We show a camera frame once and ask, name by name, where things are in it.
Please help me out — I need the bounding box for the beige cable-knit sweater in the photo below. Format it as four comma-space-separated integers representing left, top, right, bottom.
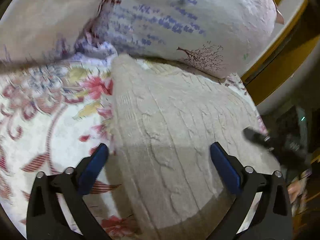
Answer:
111, 55, 279, 239

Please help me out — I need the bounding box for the floral bed sheet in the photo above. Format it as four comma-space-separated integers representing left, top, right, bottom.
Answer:
1, 54, 276, 236

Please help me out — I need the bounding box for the pink floral left pillow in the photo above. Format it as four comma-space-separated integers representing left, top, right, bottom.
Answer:
1, 0, 106, 66

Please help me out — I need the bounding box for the blue floral right pillow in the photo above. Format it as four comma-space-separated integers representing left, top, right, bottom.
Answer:
75, 0, 284, 78

